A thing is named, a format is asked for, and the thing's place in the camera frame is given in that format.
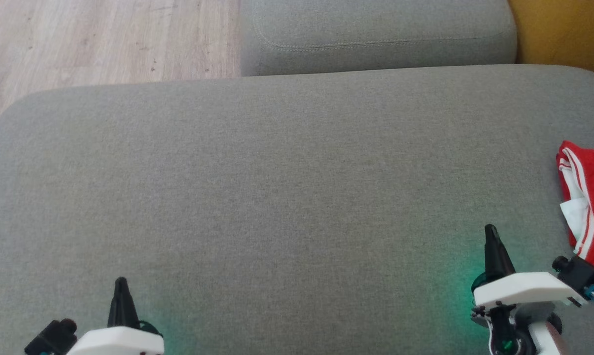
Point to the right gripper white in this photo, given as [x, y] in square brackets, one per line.
[523, 288]

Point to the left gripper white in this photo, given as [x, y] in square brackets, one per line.
[114, 342]

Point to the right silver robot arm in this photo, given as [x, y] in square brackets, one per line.
[548, 335]

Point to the grey fabric sofa seat cushion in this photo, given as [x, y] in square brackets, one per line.
[277, 207]

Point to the grey stitched sofa cushion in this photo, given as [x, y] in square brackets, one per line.
[375, 34]

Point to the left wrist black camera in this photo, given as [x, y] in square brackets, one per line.
[50, 337]

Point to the wrist black camera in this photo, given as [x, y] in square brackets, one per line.
[50, 337]
[580, 273]

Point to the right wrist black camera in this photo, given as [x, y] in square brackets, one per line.
[580, 273]

